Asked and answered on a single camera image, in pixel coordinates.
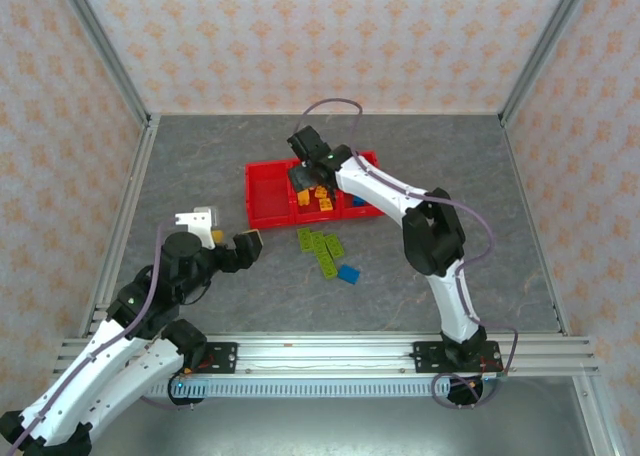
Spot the red three-compartment bin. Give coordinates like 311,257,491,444
244,149,389,231

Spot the grey metal base panel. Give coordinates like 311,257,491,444
27,375,624,456

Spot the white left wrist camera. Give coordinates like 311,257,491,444
174,205,221,251

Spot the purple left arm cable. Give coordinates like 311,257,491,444
4,218,179,452

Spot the aluminium side rail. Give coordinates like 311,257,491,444
78,114,161,338
499,115,574,337

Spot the thin aluminium back rail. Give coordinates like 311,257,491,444
149,110,504,118

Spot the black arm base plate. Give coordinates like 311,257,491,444
412,340,504,377
169,341,240,377

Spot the aluminium front mounting rail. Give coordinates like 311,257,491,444
54,333,601,377

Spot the grey slotted cable duct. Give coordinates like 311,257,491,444
142,375,451,398

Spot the aluminium frame post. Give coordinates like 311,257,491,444
498,0,599,127
52,0,154,127

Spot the aluminium frame leg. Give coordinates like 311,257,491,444
572,373,626,456

